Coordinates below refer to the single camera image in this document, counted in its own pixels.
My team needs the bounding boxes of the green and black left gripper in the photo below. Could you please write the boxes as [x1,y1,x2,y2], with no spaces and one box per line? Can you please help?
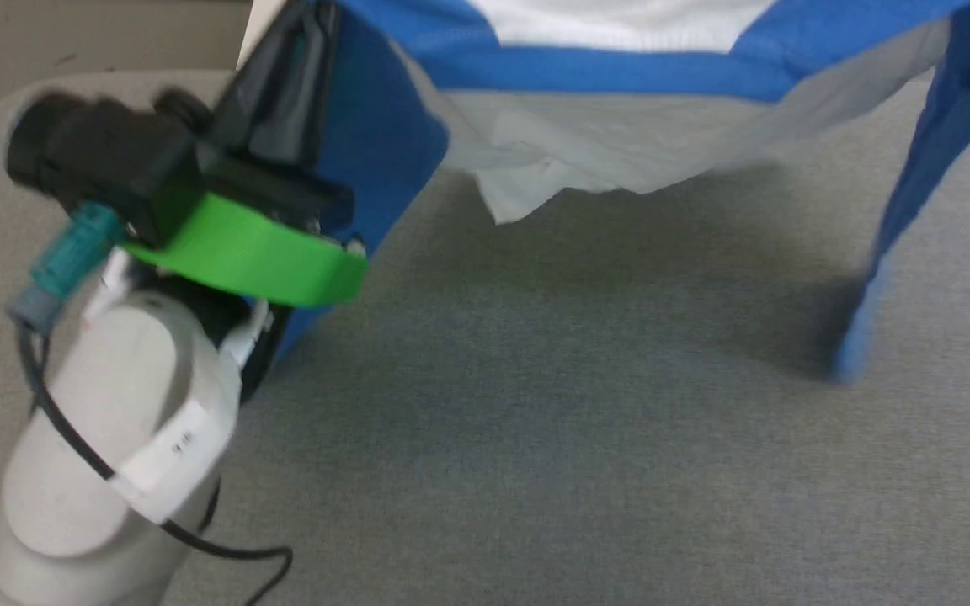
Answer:
[123,0,368,308]

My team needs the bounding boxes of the blue and white t-shirt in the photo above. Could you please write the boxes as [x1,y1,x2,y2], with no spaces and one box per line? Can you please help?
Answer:
[270,0,970,384]

